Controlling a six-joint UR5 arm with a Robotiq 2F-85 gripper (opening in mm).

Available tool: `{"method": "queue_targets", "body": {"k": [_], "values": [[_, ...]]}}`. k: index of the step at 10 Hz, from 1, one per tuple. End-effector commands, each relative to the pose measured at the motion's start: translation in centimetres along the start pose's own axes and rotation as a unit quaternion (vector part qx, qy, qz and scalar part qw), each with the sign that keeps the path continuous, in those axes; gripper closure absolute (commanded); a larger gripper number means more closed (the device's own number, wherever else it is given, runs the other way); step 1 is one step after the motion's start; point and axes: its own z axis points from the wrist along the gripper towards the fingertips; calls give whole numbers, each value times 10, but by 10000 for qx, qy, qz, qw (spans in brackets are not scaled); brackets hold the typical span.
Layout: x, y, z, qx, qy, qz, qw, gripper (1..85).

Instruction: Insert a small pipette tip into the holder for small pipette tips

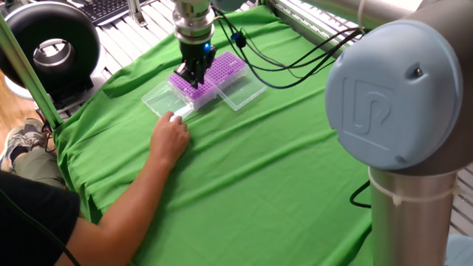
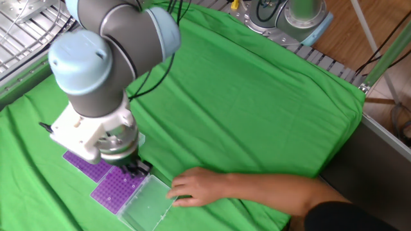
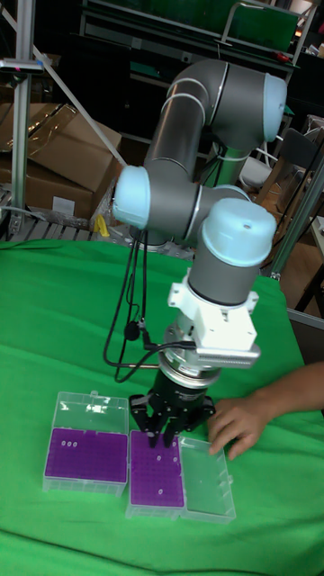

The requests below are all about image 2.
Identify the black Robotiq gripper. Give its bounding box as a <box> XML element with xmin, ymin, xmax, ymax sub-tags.
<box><xmin>110</xmin><ymin>153</ymin><xmax>153</xmax><ymax>178</ymax></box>

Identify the purple rack pipette tip box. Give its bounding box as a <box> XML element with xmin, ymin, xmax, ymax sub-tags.
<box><xmin>89</xmin><ymin>165</ymin><xmax>178</xmax><ymax>231</ymax></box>
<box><xmin>62</xmin><ymin>133</ymin><xmax>147</xmax><ymax>184</ymax></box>

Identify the person's right forearm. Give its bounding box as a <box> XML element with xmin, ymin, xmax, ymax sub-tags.
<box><xmin>226</xmin><ymin>172</ymin><xmax>351</xmax><ymax>216</ymax></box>

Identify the person's right hand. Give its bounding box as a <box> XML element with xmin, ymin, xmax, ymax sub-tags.
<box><xmin>165</xmin><ymin>166</ymin><xmax>231</xmax><ymax>208</ymax></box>

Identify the green table cloth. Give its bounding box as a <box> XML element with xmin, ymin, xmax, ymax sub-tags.
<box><xmin>0</xmin><ymin>0</ymin><xmax>367</xmax><ymax>231</ymax></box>

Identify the black shirt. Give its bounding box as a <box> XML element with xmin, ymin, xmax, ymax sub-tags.
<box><xmin>303</xmin><ymin>201</ymin><xmax>399</xmax><ymax>231</ymax></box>

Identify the white thin rod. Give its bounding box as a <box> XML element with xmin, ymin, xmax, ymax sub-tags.
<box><xmin>349</xmin><ymin>0</ymin><xmax>401</xmax><ymax>105</ymax></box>

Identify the silver wrist coupling ring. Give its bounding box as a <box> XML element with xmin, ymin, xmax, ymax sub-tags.
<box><xmin>96</xmin><ymin>123</ymin><xmax>141</xmax><ymax>163</ymax></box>

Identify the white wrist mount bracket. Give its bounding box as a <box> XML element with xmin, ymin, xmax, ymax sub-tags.
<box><xmin>49</xmin><ymin>92</ymin><xmax>139</xmax><ymax>164</ymax></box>

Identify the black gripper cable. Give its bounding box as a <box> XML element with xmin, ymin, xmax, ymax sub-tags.
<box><xmin>128</xmin><ymin>0</ymin><xmax>193</xmax><ymax>101</ymax></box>

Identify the black camera cable with plug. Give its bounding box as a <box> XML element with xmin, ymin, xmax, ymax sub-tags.
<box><xmin>38</xmin><ymin>121</ymin><xmax>54</xmax><ymax>134</ymax></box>

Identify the grey cable coil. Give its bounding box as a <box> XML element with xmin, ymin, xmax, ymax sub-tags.
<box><xmin>390</xmin><ymin>102</ymin><xmax>411</xmax><ymax>146</ymax></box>

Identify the aluminium frame beam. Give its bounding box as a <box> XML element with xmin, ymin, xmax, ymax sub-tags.
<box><xmin>359</xmin><ymin>19</ymin><xmax>411</xmax><ymax>94</ymax></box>

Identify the black floor cable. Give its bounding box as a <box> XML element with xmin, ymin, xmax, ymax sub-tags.
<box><xmin>354</xmin><ymin>11</ymin><xmax>411</xmax><ymax>78</ymax></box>

